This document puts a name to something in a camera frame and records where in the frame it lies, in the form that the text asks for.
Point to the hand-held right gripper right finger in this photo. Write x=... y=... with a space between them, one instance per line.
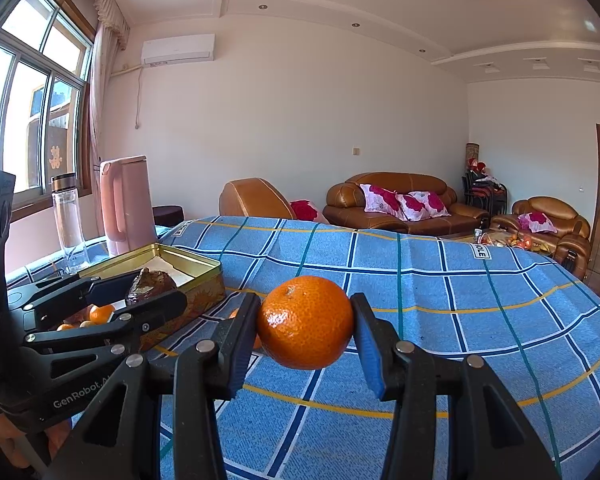
x=372 y=360

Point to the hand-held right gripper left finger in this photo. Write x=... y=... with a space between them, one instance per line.
x=244 y=355

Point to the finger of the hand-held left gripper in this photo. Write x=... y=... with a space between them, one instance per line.
x=150 y=310
x=80 y=292

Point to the brown water chestnut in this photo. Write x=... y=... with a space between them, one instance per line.
x=150 y=285

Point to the small orange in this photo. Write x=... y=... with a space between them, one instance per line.
x=65 y=326

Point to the gold patterned tin box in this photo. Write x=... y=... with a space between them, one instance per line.
x=200 y=292

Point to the person's left hand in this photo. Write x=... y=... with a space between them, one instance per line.
x=57 y=437

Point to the white paper sheet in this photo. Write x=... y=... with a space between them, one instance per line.
x=172 y=266

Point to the clear glass bottle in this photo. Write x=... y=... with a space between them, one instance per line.
x=70 y=220

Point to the blue checked blanket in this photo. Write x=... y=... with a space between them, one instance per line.
x=430 y=285

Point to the dark round stool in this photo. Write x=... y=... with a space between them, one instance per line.
x=167 y=215

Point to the pink electric kettle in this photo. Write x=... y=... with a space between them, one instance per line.
x=130 y=200

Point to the brown leather armchair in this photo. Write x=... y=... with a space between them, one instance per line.
x=252 y=197
x=550 y=205

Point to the red floral pillow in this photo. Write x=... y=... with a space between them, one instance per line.
x=305 y=208

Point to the pink floral pillow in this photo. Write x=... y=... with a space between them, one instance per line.
x=425 y=205
x=537 y=221
x=377 y=200

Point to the brown leather sofa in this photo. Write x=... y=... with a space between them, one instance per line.
x=340 y=200

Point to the cluttered coffee table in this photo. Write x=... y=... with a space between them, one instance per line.
x=505 y=241

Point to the pink curtain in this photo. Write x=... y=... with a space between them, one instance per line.
x=99 y=110

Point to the window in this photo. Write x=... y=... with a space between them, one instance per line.
x=27 y=110

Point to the stacked dark chairs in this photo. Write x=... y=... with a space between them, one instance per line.
x=485 y=190

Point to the white air conditioner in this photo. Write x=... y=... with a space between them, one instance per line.
x=177 y=49

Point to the white wall pipe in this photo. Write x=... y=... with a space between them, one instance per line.
x=140 y=95

